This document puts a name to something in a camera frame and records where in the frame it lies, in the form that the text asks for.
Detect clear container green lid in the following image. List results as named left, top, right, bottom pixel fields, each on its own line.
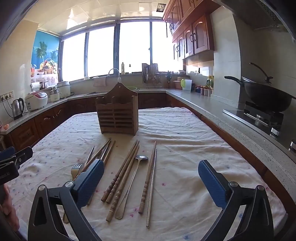
left=181, top=79, right=193, bottom=92

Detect metal dish rack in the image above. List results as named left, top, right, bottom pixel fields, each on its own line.
left=142, top=63, right=162, bottom=88

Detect gold handled metal fork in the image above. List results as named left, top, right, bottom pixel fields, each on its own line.
left=62, top=163, right=85, bottom=224

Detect wooden utensil holder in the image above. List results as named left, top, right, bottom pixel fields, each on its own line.
left=95, top=82, right=139, bottom=135

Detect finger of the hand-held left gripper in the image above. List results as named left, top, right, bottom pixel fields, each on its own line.
left=0, top=146, right=16, bottom=161
left=13, top=146, right=34, bottom=166

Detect grey speckled countertop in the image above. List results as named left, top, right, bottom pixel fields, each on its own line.
left=0, top=89, right=296, bottom=172

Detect steel electric kettle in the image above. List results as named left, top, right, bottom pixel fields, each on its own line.
left=11, top=98, right=25, bottom=120

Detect white floral tablecloth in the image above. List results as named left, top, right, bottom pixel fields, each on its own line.
left=7, top=107, right=288, bottom=241

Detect black curved handle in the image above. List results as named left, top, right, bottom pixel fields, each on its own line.
left=249, top=62, right=273, bottom=84

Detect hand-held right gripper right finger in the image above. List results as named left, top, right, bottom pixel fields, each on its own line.
left=198, top=159, right=275, bottom=241

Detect curved sink faucet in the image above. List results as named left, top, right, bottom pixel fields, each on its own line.
left=108, top=68, right=122, bottom=83

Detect metal spoon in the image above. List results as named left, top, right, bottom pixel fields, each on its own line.
left=115, top=155, right=149, bottom=219

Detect steel gas stove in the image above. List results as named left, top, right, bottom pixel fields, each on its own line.
left=223, top=101, right=285, bottom=138

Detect wooden wall cabinets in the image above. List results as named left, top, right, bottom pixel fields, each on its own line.
left=162, top=0, right=223, bottom=61

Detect large kitchen window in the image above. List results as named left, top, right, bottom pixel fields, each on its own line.
left=60, top=20, right=186, bottom=84

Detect person's left hand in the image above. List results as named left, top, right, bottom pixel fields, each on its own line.
left=0, top=184, right=20, bottom=232

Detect wall socket strip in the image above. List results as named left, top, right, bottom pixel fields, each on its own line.
left=0, top=91, right=15, bottom=102

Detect small white cooker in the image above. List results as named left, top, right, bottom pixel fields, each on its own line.
left=50, top=87, right=62, bottom=103

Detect tropical fruit wall poster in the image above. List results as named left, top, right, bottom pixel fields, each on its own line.
left=31, top=30, right=61, bottom=83

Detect black wok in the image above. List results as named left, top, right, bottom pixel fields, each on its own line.
left=224, top=76, right=294, bottom=113

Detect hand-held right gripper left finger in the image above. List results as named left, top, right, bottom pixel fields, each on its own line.
left=28, top=159, right=105, bottom=241

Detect white pink rice cooker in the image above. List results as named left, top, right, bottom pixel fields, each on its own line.
left=25, top=91, right=48, bottom=112

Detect range hood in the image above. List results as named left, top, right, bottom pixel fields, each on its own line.
left=221, top=0, right=290, bottom=32

